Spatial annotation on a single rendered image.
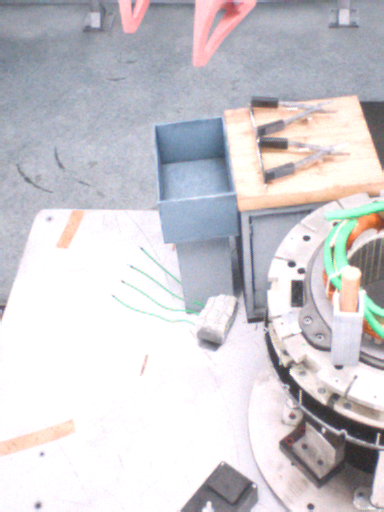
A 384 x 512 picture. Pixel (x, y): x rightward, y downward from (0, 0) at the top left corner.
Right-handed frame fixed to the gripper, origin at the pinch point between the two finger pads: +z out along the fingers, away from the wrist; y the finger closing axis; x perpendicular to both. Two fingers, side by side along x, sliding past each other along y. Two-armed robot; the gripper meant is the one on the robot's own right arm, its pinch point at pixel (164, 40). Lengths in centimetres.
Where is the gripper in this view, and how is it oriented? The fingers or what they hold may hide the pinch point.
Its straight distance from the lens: 81.5
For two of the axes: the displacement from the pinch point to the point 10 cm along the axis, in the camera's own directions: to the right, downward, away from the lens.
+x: 6.4, -1.9, 7.4
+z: -2.6, 8.6, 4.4
